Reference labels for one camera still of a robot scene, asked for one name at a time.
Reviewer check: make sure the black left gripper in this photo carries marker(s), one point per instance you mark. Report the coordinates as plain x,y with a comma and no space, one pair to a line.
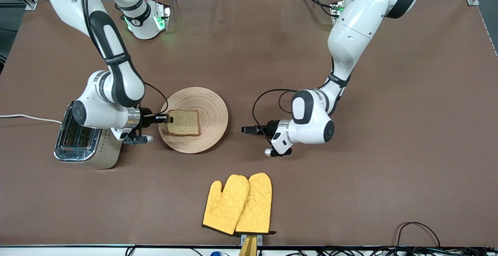
269,127

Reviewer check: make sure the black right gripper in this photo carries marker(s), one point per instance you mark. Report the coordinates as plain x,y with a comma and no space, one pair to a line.
146,118

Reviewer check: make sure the brown toast slice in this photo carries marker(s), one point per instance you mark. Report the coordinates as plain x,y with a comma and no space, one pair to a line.
184,123

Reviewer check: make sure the round wooden plate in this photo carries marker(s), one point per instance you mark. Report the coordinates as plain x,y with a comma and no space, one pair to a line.
212,108

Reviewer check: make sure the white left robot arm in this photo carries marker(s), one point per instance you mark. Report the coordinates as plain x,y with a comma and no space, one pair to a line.
350,34

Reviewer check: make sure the chrome two-slot toaster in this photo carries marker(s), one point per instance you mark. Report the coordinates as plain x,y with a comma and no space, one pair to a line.
105,151

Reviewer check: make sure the yellow quilted oven mitt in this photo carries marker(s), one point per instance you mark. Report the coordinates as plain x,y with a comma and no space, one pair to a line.
256,201
223,205

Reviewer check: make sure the brown table cloth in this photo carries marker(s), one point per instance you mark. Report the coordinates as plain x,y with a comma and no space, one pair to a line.
272,53

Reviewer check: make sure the silver base connector panel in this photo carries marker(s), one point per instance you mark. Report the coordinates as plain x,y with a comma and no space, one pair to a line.
165,14
335,11

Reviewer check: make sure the small blue object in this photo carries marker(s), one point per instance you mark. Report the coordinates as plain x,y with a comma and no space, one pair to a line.
216,253

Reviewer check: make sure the grey metal bracket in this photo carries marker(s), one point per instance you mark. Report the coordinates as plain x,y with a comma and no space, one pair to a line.
260,239

